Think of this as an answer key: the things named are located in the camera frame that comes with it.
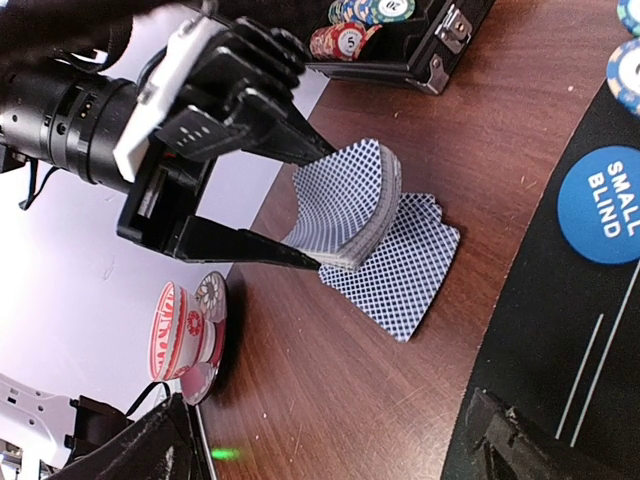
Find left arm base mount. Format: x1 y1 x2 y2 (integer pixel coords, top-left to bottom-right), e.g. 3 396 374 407
1 375 132 479

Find chips in case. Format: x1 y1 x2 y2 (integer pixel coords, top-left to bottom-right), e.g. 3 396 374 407
309 0 416 61

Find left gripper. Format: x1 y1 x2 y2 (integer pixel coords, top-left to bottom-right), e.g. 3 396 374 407
115 18 335 271

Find blue small blind button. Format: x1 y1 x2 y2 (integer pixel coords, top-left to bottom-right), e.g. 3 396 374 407
557 145 639 265

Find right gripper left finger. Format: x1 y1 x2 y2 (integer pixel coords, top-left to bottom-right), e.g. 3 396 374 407
53 394 193 480

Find leftover cards on table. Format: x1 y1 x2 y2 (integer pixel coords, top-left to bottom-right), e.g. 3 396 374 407
319 193 461 343

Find red patterned tin can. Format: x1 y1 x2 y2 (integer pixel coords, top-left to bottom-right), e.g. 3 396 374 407
148 271 228 406

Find round black poker mat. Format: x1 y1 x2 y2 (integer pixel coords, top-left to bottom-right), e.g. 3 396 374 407
442 86 639 479

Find grey card deck box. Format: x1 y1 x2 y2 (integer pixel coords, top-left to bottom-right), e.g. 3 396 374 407
282 138 402 271

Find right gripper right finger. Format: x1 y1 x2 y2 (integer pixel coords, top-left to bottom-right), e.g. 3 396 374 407
465 388 630 479

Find green fifty chip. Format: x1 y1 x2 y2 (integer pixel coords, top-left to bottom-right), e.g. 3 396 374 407
616 0 640 38

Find black poker set case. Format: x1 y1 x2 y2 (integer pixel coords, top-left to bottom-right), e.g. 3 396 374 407
308 1 494 95

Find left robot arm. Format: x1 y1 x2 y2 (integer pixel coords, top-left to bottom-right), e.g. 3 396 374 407
1 1 332 270

